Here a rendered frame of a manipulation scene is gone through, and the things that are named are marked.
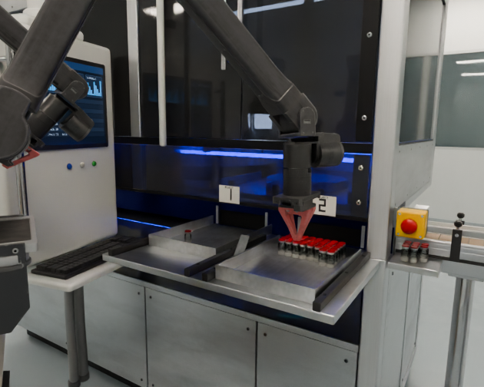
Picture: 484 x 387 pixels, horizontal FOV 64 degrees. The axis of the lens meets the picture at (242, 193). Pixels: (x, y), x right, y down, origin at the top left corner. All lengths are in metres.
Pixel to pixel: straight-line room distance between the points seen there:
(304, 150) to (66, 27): 0.45
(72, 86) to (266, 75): 0.52
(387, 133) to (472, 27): 4.77
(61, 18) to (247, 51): 0.30
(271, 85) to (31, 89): 0.39
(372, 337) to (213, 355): 0.64
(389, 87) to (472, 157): 4.62
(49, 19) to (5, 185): 0.75
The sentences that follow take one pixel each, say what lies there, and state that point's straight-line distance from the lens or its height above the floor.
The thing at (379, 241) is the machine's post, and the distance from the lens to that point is 1.17.
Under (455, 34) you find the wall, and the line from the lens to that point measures 5.85.
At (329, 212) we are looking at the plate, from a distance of 1.19.
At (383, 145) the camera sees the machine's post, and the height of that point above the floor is 1.21.
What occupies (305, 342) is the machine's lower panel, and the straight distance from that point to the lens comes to 1.37.
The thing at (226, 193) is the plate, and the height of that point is 1.02.
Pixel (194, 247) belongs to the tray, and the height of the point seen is 0.90.
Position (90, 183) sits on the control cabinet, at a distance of 1.56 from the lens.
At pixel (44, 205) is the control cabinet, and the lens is 1.42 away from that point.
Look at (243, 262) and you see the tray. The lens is 1.07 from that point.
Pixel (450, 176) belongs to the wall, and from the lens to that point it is 5.75.
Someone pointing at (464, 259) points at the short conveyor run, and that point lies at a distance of 1.27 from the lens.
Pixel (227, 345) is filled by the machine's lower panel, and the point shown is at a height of 0.45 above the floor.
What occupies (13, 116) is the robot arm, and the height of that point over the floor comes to 1.26.
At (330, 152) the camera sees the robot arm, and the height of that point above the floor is 1.20.
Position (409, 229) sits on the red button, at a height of 0.99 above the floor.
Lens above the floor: 1.24
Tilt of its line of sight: 9 degrees down
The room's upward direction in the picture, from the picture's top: 1 degrees clockwise
